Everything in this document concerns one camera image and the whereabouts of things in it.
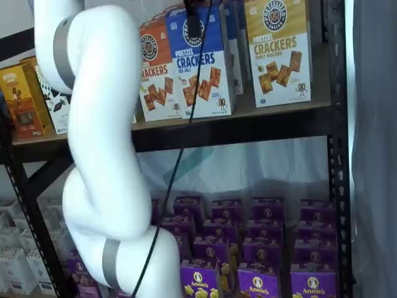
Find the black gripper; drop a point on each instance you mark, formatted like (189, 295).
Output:
(198, 2)

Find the blue white pretzel crackers box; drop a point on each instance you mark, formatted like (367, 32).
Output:
(237, 62)
(217, 37)

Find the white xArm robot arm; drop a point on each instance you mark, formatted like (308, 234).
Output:
(102, 93)

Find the orange white pretzel crackers box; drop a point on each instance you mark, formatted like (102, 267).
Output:
(155, 102)

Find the gold white pretzel crackers box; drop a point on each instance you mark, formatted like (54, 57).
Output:
(279, 71)

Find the black metal shelf rack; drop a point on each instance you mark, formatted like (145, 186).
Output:
(248, 135)

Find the white black patterned box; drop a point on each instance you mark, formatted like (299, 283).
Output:
(57, 115)

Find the brown orange snack box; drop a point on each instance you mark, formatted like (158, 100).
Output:
(18, 102)
(28, 61)

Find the purple Annie's pasta box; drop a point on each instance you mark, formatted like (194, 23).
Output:
(187, 208)
(313, 288)
(220, 229)
(226, 211)
(268, 209)
(314, 257)
(180, 228)
(212, 251)
(259, 287)
(155, 211)
(316, 231)
(198, 282)
(318, 211)
(80, 267)
(263, 254)
(265, 229)

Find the white carton box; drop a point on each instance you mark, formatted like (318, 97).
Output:
(28, 240)
(15, 273)
(9, 239)
(41, 270)

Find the white backdrop sheet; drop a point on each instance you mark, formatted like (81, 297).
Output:
(263, 174)

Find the white curtain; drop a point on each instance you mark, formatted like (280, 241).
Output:
(375, 155)

